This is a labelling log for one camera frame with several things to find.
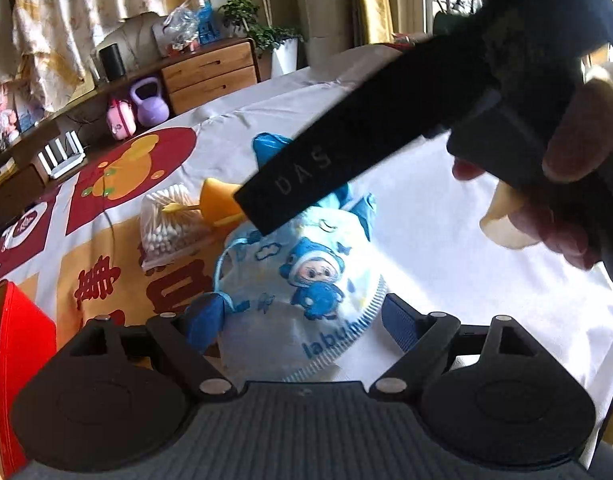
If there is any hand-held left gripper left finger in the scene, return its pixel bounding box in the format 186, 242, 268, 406
68, 292, 238, 404

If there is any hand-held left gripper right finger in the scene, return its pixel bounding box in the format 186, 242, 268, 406
368, 293, 541, 402

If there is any orange yellow toy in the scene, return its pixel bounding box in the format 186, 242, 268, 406
199, 178, 247, 228

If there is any red tin box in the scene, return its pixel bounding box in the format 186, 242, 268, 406
0, 280, 57, 476

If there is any person's right hand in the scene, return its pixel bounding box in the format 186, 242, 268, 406
453, 62, 613, 271

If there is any printed red white tablecloth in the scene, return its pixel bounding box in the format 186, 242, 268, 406
0, 44, 613, 466

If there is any bag of cotton swabs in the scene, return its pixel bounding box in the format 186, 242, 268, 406
138, 185, 217, 273

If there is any yellow curtain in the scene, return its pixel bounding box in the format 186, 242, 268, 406
354, 0, 395, 46

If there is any grey curtain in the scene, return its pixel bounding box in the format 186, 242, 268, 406
291, 0, 357, 68

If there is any white router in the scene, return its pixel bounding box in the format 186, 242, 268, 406
38, 130, 86, 180

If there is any pink toy case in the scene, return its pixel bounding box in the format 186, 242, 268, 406
106, 97, 136, 140

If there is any purple kettlebell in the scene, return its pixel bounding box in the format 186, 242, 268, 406
130, 77, 168, 127

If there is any white planter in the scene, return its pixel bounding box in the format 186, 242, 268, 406
270, 39, 300, 78

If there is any wooden tv cabinet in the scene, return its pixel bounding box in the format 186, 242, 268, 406
0, 37, 260, 241

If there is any green potted tree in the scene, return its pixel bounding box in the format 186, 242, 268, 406
199, 0, 304, 56

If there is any black cylinder speaker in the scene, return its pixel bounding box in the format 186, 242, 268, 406
99, 43, 126, 82

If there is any white padded chair back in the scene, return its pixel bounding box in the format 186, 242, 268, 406
94, 12, 162, 68

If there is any clear plastic bag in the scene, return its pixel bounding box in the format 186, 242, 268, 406
161, 5, 202, 53

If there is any blue box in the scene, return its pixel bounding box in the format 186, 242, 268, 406
199, 2, 222, 43

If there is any cream patterned cloth cover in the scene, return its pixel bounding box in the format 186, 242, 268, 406
11, 0, 197, 111

